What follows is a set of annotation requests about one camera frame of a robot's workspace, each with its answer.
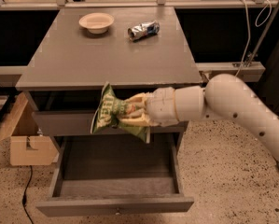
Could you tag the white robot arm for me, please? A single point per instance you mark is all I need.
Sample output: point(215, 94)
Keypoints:
point(224, 97)

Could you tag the cardboard box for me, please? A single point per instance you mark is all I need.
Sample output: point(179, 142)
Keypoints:
point(27, 145)

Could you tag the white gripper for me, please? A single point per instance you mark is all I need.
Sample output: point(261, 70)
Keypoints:
point(161, 105)

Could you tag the grey wooden drawer cabinet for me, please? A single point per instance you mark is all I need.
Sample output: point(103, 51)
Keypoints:
point(111, 172)

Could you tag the closed grey middle drawer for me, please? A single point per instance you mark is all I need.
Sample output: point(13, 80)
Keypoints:
point(78, 122)

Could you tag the grey metal rail frame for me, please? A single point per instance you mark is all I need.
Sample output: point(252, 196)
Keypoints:
point(232, 69)

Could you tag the open grey lower drawer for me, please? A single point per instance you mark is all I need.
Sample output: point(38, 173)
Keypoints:
point(116, 175)

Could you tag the green jalapeno chip bag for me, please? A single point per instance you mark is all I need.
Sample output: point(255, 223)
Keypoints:
point(109, 110)

